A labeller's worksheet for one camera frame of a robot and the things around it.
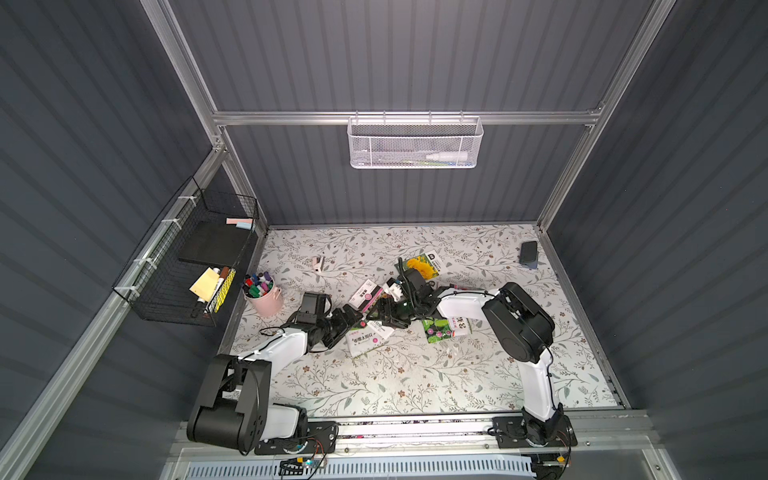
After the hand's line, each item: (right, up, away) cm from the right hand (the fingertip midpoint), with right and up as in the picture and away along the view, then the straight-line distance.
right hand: (373, 325), depth 89 cm
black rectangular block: (+57, +22, +20) cm, 64 cm away
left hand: (-5, 0, -1) cm, 5 cm away
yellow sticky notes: (-39, +15, -19) cm, 46 cm away
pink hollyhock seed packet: (+27, +11, +13) cm, 32 cm away
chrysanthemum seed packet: (-3, -4, +1) cm, 6 cm away
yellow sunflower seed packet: (+18, +18, +19) cm, 32 cm away
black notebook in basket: (-40, +24, -13) cm, 48 cm away
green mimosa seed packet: (+20, -2, +2) cm, 20 cm away
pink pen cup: (-34, +10, 0) cm, 36 cm away
